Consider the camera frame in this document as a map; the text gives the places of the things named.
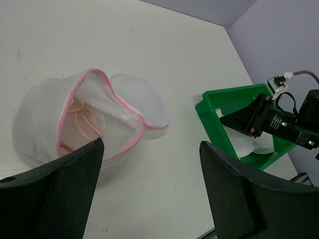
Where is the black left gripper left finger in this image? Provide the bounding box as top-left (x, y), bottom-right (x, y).
top-left (0, 138), bottom-right (104, 239)

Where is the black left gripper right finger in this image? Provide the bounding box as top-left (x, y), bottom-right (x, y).
top-left (199, 141), bottom-right (319, 239)

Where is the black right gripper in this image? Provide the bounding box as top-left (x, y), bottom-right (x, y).
top-left (219, 94), bottom-right (298, 139)

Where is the white cloth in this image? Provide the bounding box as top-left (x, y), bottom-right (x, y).
top-left (215, 108), bottom-right (275, 160)

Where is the pink beige bra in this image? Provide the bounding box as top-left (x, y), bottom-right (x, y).
top-left (60, 97), bottom-right (104, 156)

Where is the mesh laundry bag pink trim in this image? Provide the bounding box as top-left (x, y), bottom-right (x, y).
top-left (12, 69), bottom-right (171, 166)

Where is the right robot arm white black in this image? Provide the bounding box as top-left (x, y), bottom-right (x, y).
top-left (220, 90), bottom-right (319, 150)

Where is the green plastic tray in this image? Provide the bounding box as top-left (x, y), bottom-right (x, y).
top-left (195, 84), bottom-right (296, 170)

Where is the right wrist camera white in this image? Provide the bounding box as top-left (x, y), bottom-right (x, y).
top-left (267, 72), bottom-right (294, 100)

